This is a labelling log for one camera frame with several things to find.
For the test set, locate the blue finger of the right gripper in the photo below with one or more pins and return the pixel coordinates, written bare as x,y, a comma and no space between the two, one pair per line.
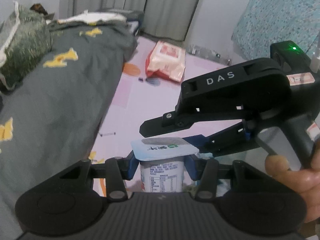
241,137

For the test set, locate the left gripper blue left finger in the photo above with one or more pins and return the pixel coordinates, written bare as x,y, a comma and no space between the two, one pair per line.
132,165

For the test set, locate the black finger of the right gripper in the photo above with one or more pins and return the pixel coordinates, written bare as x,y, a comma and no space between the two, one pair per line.
167,123

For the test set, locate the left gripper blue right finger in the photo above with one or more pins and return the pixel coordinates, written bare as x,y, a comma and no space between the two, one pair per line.
192,166

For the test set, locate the white yogurt cup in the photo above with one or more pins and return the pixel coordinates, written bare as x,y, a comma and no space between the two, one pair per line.
162,162

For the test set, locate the person's right hand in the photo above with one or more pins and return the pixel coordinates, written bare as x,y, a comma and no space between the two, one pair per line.
305,182

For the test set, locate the pink bed sheet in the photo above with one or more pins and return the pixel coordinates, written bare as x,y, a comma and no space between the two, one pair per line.
136,101

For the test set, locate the pink wet wipes pack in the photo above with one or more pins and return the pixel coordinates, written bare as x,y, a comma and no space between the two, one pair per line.
166,61

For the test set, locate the teal patterned cushion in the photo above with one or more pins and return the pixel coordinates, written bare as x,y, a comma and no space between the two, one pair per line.
265,22

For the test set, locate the dark grey dog-print blanket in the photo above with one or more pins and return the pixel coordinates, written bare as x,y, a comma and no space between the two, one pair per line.
53,116

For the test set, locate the grey curtain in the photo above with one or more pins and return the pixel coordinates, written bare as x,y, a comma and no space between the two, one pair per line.
162,18

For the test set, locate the white cloth on bed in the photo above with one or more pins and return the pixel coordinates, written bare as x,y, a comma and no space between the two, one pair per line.
92,18

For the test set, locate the green floral pillow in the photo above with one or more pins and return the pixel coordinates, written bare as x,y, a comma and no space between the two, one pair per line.
25,39

